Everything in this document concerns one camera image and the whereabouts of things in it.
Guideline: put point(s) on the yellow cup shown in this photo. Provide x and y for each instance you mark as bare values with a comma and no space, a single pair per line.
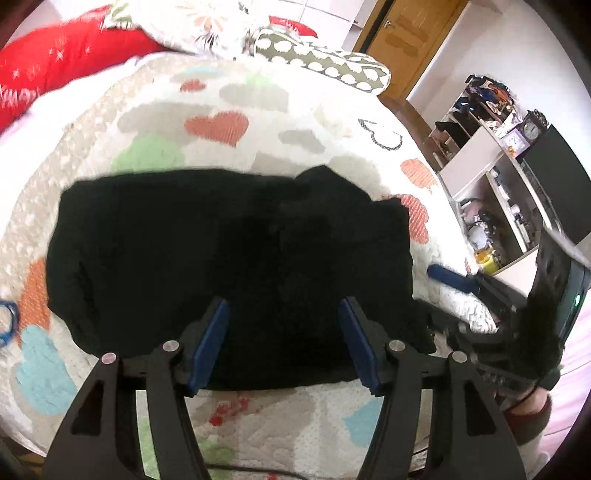
485,262

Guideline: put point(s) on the patchwork quilt with hearts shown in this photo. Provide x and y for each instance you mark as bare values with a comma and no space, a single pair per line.
286,120

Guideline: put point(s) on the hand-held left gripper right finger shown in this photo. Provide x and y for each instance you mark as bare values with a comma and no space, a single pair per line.
364,344

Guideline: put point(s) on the person's right forearm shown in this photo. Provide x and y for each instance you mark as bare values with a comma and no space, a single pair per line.
531,417

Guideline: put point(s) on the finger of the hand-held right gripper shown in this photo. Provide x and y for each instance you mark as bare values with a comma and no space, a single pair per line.
450,274
455,330

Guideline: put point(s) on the black monitor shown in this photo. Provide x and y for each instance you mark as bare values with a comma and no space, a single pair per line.
558,184

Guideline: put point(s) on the pink cloth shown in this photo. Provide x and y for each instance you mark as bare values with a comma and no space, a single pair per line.
572,392

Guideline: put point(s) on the ornate table clock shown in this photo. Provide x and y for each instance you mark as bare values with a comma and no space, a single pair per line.
532,130

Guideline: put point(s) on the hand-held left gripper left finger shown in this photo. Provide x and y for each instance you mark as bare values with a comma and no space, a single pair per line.
210,342

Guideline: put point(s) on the olive pillow with white print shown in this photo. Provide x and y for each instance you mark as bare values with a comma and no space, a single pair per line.
323,60

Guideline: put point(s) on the white shelf unit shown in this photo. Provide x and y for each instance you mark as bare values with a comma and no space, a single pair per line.
475,157

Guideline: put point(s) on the white fleece blanket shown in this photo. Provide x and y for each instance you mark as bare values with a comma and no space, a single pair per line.
41,110

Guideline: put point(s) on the black pants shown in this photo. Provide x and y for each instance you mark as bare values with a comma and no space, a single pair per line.
207,240

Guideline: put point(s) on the red printed pillow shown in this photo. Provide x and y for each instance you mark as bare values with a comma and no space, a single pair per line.
55,50

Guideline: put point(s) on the white floral pillow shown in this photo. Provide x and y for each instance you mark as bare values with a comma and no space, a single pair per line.
203,23

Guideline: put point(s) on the wooden door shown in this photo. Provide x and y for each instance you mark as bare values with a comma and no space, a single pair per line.
415,32

